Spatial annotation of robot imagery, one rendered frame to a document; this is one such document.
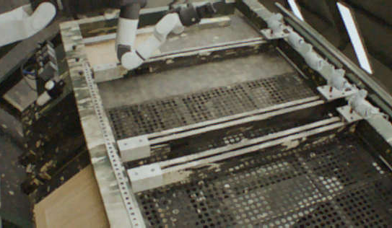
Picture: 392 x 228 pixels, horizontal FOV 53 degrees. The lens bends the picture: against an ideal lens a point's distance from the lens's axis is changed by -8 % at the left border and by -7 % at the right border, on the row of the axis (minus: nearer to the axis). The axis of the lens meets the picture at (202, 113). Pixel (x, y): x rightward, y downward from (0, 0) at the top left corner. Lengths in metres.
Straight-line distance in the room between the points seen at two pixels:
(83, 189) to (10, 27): 0.85
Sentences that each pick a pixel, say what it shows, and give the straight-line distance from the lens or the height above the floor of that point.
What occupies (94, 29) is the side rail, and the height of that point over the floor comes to 0.96.
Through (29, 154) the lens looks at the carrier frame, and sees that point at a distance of 2.47.
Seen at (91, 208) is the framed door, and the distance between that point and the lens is 1.96.
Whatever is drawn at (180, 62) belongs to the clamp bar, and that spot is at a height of 1.30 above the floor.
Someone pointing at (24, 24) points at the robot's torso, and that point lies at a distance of 2.04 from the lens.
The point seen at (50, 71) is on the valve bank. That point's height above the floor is 0.74.
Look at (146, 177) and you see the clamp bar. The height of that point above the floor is 0.97.
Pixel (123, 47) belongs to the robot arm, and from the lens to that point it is 1.89.
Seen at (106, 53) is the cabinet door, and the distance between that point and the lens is 2.41.
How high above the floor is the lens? 1.41
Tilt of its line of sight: 5 degrees down
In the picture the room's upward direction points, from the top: 54 degrees clockwise
